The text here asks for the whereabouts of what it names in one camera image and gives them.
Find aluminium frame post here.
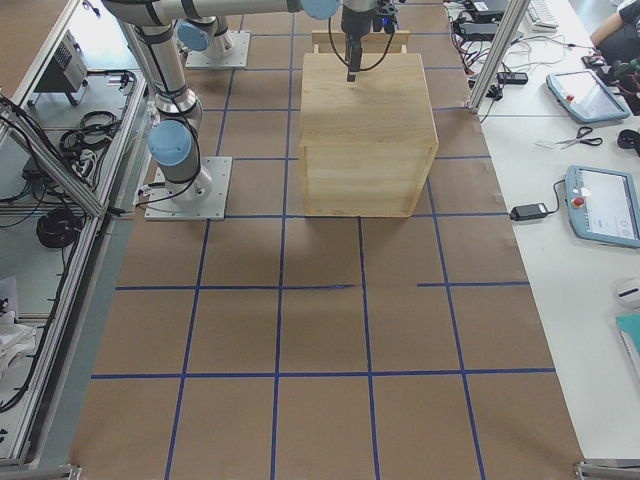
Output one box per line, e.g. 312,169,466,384
468,0,530,113

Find wooden drawer cabinet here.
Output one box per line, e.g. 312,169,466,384
299,53,439,217

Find seated person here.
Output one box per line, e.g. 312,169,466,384
590,1,639,65

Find far blue teach pendant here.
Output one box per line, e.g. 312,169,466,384
546,70,631,124

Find grey control box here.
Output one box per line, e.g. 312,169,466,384
34,30,88,106

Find wooden drawer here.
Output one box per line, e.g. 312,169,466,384
310,29,411,55

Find near blue teach pendant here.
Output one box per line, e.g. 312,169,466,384
565,165,639,249

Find black handled scissors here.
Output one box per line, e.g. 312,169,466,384
556,126,603,149

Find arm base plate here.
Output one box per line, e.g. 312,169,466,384
186,30,251,70
144,156,232,221

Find white computer mouse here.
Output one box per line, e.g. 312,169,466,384
612,277,640,308

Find aluminium side frame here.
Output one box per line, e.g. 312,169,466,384
1,1,148,471

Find coiled black cable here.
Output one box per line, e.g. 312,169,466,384
36,208,81,250

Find black power adapter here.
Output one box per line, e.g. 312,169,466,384
509,203,549,222

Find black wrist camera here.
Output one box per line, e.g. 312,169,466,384
373,0,397,35

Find teal notebook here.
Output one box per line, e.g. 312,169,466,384
615,313,640,373

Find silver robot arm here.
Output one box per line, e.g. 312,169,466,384
104,1,380,203
176,16,234,59

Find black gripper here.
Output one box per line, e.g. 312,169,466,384
341,0,376,82

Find blue teach pendant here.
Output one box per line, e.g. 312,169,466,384
565,165,639,249
546,70,631,124

